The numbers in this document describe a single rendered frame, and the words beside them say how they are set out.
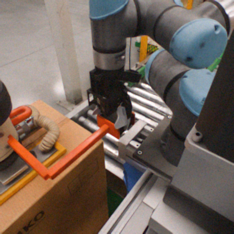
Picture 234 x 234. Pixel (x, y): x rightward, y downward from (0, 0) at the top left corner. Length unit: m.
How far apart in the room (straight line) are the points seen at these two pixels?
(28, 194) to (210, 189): 0.55
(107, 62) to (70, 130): 0.41
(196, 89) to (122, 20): 0.21
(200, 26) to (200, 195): 0.23
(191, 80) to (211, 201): 0.30
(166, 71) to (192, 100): 0.13
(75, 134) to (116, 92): 0.33
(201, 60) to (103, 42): 0.19
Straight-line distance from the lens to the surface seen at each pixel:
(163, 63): 0.56
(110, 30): 0.41
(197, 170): 0.21
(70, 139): 0.76
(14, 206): 0.68
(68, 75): 2.16
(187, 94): 0.45
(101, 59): 0.44
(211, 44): 0.35
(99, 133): 0.57
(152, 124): 1.38
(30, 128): 0.74
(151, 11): 0.43
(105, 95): 0.49
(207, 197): 0.23
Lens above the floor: 1.51
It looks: 45 degrees down
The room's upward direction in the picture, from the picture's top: straight up
